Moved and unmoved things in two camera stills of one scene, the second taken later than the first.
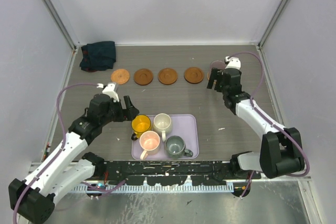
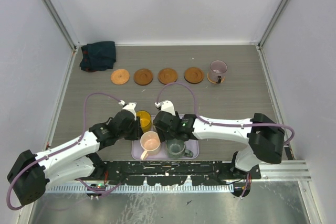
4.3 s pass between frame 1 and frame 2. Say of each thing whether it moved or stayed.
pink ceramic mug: stayed
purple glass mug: stayed
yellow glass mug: moved
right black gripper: moved
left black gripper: moved
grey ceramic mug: stayed
